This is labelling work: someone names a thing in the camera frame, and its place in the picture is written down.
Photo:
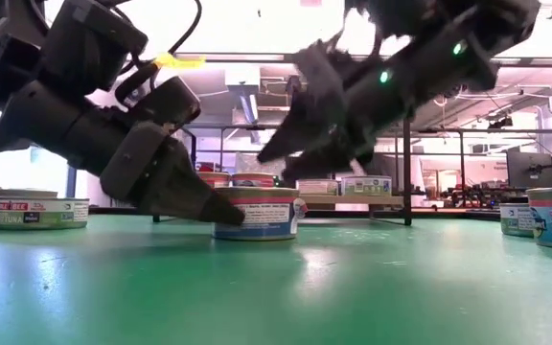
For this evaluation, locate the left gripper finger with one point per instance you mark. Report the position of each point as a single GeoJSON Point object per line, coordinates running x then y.
{"type": "Point", "coordinates": [180, 196]}

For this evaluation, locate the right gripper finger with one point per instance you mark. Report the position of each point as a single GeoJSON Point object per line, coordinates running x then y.
{"type": "Point", "coordinates": [305, 134]}
{"type": "Point", "coordinates": [324, 163]}

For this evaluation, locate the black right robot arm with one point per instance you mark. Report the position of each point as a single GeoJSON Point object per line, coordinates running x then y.
{"type": "Point", "coordinates": [496, 29]}

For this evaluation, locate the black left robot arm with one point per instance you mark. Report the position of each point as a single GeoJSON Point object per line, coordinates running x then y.
{"type": "Point", "coordinates": [89, 43]}

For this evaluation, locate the grey speckled panel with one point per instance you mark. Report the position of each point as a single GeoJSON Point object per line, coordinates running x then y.
{"type": "Point", "coordinates": [257, 163]}

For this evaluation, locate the large bright window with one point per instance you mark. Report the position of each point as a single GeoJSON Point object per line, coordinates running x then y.
{"type": "Point", "coordinates": [27, 177]}

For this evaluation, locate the yellow tape tag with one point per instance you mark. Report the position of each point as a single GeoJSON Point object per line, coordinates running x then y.
{"type": "Point", "coordinates": [175, 61]}

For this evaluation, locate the black ceiling device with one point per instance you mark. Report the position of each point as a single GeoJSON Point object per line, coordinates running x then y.
{"type": "Point", "coordinates": [500, 123]}

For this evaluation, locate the dark equipment clutter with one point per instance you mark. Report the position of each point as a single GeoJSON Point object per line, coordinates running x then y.
{"type": "Point", "coordinates": [472, 194]}

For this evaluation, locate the dark computer monitor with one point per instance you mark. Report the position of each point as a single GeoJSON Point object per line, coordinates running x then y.
{"type": "Point", "coordinates": [535, 170]}

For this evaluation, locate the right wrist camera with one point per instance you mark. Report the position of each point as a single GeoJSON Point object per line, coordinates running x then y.
{"type": "Point", "coordinates": [324, 67]}

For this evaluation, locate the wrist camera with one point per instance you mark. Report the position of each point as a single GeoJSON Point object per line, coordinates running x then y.
{"type": "Point", "coordinates": [170, 105]}
{"type": "Point", "coordinates": [324, 67]}

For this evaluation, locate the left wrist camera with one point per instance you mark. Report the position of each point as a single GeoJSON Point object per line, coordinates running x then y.
{"type": "Point", "coordinates": [170, 105]}

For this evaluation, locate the black frame wooden shelf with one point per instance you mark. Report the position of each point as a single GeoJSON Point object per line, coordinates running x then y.
{"type": "Point", "coordinates": [407, 191]}

